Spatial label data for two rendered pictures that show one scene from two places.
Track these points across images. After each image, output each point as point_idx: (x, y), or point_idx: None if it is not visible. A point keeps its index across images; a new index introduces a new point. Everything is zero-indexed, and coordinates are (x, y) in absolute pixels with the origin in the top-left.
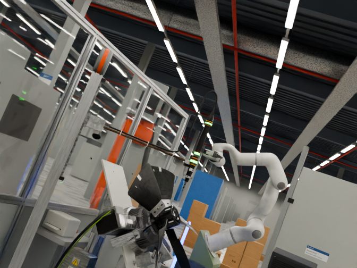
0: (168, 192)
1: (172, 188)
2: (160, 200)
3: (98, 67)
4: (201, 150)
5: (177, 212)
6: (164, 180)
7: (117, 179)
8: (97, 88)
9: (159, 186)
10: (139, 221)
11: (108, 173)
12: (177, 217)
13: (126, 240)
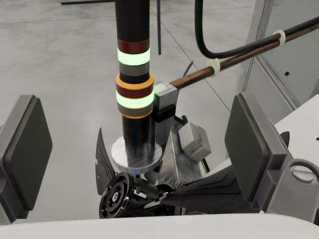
0: (179, 194)
1: (184, 203)
2: None
3: None
4: (229, 133)
5: (118, 209)
6: (220, 180)
7: (301, 158)
8: None
9: (211, 176)
10: (168, 174)
11: (293, 122)
12: (111, 207)
13: None
